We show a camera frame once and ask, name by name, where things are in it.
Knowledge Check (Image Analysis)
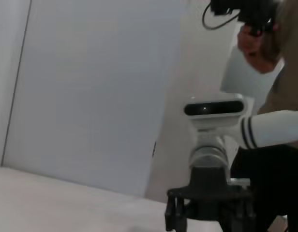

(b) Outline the person's hand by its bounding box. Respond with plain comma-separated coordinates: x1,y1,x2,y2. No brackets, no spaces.
237,24,283,73

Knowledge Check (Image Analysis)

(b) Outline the person in khaki jacket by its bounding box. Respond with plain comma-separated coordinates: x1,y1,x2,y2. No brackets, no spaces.
220,0,298,232

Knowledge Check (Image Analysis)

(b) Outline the black handheld controller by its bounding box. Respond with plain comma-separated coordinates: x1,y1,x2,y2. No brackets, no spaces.
210,0,282,37

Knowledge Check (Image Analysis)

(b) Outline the black controller cable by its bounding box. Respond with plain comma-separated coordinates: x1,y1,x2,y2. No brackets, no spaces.
203,3,239,31

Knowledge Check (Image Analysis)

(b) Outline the white head camera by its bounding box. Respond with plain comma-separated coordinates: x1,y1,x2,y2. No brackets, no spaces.
182,93,255,129

